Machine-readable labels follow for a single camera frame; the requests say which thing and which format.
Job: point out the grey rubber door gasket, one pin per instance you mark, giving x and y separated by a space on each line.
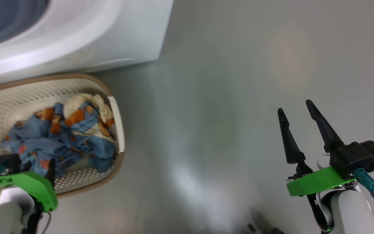
2 16

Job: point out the cream orange blue garment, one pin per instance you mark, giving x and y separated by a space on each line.
83 102

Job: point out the blue bear print garment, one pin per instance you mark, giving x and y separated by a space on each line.
50 146

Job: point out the teal right camera connector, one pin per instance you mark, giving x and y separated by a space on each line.
367 183

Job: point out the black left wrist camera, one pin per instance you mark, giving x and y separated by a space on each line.
6 162

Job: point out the cream perforated laundry basket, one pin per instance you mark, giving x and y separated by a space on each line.
21 94

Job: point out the white front-load washing machine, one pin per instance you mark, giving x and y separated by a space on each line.
109 35

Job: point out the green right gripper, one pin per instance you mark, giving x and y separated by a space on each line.
317 182

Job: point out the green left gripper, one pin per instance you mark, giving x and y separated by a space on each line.
34 182

